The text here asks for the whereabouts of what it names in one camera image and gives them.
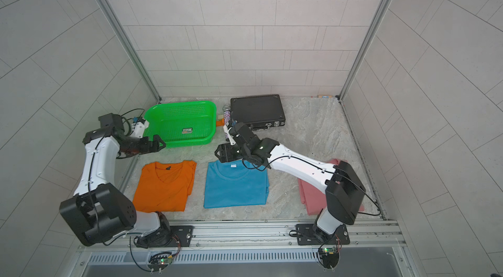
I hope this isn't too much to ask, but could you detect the blue folded t-shirt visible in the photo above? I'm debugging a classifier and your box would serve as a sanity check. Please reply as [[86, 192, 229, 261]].
[[204, 160, 269, 209]]

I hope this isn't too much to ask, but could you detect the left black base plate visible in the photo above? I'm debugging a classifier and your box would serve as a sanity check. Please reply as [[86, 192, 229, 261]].
[[133, 225, 194, 249]]

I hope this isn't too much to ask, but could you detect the left green circuit board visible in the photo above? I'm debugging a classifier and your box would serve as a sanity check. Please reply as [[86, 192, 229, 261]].
[[147, 252, 174, 274]]

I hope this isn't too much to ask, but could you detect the purple patterned bottle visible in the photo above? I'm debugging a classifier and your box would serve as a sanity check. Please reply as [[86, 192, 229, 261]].
[[223, 105, 231, 125]]

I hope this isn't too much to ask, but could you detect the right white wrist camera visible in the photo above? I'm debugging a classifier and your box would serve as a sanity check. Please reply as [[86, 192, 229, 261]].
[[223, 125, 236, 146]]

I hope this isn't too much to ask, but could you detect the right green circuit board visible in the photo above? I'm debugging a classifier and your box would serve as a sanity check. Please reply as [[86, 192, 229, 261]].
[[318, 247, 340, 270]]

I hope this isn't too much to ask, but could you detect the black hard case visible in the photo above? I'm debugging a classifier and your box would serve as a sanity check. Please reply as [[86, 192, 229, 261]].
[[231, 95, 286, 130]]

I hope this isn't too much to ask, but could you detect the green plastic basket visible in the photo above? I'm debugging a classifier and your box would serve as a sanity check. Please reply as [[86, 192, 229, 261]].
[[144, 101, 216, 148]]

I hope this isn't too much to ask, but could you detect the aluminium mounting rail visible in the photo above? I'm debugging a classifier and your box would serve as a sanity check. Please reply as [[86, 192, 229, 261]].
[[76, 219, 406, 252]]

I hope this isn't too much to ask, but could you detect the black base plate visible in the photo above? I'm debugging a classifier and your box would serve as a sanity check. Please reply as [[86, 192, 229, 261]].
[[133, 225, 194, 249], [293, 223, 351, 246]]

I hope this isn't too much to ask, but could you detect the orange t-shirt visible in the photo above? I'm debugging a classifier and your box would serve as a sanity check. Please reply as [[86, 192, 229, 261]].
[[133, 160, 196, 213]]

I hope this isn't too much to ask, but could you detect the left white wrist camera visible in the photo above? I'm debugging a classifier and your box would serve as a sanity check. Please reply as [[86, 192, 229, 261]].
[[130, 117, 149, 138]]

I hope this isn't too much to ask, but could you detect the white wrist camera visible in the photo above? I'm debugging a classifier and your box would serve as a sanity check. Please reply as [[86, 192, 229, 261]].
[[223, 125, 236, 146], [130, 117, 149, 138]]

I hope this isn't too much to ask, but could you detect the green circuit board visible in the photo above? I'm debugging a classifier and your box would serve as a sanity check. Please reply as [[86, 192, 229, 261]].
[[318, 247, 340, 270], [147, 252, 174, 274]]

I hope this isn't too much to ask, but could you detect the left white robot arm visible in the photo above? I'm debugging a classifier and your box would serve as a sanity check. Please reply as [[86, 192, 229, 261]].
[[59, 113, 172, 248]]

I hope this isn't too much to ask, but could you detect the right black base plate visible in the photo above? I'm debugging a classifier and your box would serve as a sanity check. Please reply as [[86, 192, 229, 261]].
[[293, 223, 351, 246]]

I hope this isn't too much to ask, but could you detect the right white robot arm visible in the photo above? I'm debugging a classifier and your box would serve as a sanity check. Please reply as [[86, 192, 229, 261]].
[[215, 123, 366, 243]]

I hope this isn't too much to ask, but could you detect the pink folded t-shirt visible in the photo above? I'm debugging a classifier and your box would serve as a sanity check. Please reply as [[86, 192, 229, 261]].
[[297, 158, 365, 216]]

